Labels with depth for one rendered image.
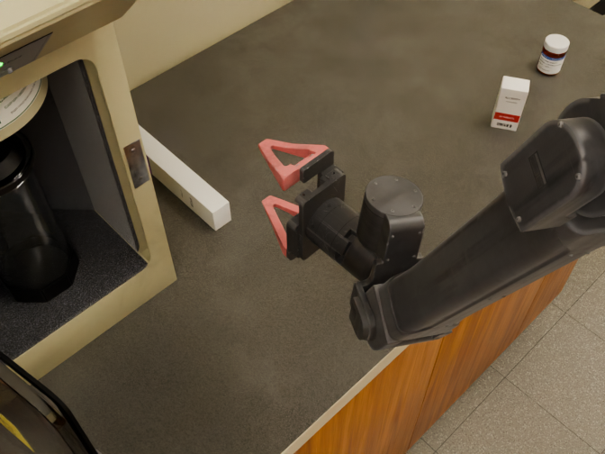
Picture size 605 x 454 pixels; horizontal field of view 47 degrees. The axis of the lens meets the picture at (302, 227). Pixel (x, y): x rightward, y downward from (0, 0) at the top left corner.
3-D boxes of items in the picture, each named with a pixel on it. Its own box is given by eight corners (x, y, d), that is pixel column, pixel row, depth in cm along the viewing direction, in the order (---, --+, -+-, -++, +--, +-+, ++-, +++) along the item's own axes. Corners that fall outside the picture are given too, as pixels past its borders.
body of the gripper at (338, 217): (334, 163, 76) (384, 200, 73) (330, 222, 84) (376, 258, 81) (291, 195, 73) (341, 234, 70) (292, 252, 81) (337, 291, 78)
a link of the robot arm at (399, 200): (359, 349, 69) (439, 334, 71) (380, 274, 60) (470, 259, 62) (326, 258, 76) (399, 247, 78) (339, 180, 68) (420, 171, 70)
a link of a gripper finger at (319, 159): (284, 113, 78) (344, 156, 74) (284, 158, 84) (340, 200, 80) (238, 142, 76) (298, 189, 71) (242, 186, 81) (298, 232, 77)
